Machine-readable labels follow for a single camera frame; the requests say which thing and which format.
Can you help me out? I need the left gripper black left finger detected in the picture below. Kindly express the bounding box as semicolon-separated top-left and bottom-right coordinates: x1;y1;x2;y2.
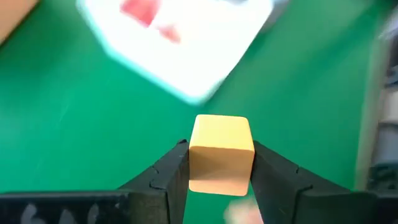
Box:
118;139;190;224

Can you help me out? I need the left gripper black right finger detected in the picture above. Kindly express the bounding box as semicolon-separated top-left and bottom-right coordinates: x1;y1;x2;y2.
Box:
249;140;313;224

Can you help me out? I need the yellow wooden cube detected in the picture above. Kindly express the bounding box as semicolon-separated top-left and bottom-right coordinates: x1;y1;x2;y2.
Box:
188;114;256;197

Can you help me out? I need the red wooden block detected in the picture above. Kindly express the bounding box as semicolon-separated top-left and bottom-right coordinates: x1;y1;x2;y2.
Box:
119;0;162;27

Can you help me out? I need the white plastic bin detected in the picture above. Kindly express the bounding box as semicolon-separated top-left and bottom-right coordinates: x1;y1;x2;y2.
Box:
76;0;276;106

